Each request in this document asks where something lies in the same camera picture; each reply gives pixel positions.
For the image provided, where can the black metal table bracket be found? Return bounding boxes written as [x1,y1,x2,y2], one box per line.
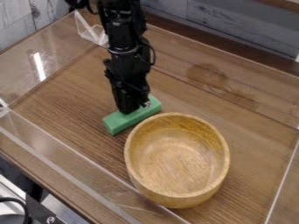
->
[25,195,65,224]

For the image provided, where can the clear acrylic corner bracket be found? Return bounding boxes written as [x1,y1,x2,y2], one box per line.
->
[73,10,108,47]

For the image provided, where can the green rectangular block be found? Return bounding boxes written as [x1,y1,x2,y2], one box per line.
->
[103,95,161,136]

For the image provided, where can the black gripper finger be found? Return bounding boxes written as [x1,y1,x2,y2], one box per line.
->
[112,85,129,114]
[128,87,151,113]

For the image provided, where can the black cable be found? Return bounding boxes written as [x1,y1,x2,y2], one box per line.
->
[0,196,32,224]

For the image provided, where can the clear acrylic tray walls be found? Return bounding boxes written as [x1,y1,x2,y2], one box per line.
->
[0,16,299,224]

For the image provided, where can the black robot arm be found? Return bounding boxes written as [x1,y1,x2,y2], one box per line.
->
[64,0,155,114]

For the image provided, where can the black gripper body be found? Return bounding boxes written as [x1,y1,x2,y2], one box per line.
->
[101,43,155,95]

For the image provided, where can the brown wooden bowl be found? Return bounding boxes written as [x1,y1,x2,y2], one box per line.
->
[124,112,230,208]

